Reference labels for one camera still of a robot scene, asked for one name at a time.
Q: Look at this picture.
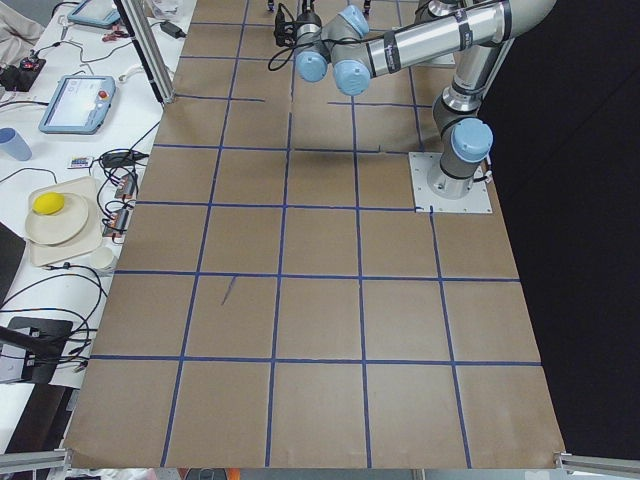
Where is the yellow lemon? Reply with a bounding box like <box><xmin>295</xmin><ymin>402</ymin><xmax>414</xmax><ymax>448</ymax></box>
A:
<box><xmin>32</xmin><ymin>192</ymin><xmax>65</xmax><ymax>216</ymax></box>

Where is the black power adapter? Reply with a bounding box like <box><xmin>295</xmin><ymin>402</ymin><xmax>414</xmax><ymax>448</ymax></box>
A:
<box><xmin>160</xmin><ymin>20</ymin><xmax>186</xmax><ymax>39</ymax></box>

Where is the black braided cable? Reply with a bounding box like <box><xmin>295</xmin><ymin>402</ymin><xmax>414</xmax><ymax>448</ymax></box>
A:
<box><xmin>267</xmin><ymin>44</ymin><xmax>301</xmax><ymax>72</ymax></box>

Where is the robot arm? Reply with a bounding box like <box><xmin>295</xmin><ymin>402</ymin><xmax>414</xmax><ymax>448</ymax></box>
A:
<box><xmin>285</xmin><ymin>0</ymin><xmax>555</xmax><ymax>200</ymax></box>

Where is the beige tray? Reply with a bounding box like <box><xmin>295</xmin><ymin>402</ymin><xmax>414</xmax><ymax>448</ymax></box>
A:
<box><xmin>24</xmin><ymin>176</ymin><xmax>102</xmax><ymax>267</ymax></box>

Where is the blue plastic cup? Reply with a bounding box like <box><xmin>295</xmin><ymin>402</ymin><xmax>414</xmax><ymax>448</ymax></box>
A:
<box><xmin>0</xmin><ymin>127</ymin><xmax>32</xmax><ymax>161</ymax></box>

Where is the aluminium frame post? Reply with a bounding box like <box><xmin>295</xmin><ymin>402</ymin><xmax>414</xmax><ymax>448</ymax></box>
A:
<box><xmin>114</xmin><ymin>0</ymin><xmax>175</xmax><ymax>104</ymax></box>

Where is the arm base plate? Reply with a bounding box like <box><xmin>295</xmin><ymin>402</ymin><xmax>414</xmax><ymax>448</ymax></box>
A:
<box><xmin>409</xmin><ymin>152</ymin><xmax>493</xmax><ymax>214</ymax></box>

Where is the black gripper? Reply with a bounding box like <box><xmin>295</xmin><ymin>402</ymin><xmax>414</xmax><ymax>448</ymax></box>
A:
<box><xmin>295</xmin><ymin>10</ymin><xmax>322</xmax><ymax>47</ymax></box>

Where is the beige plate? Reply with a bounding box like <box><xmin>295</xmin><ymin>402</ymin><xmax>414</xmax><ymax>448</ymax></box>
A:
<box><xmin>25</xmin><ymin>193</ymin><xmax>89</xmax><ymax>245</ymax></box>

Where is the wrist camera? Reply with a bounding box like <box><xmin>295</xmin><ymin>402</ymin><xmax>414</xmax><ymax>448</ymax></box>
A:
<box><xmin>273</xmin><ymin>3</ymin><xmax>296</xmax><ymax>47</ymax></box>

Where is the white paper cup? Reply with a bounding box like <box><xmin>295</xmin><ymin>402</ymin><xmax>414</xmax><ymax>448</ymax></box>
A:
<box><xmin>89</xmin><ymin>246</ymin><xmax>118</xmax><ymax>276</ymax></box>

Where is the blue teach pendant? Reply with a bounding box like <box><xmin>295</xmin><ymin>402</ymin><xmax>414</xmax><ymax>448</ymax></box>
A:
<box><xmin>38</xmin><ymin>75</ymin><xmax>116</xmax><ymax>135</ymax></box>

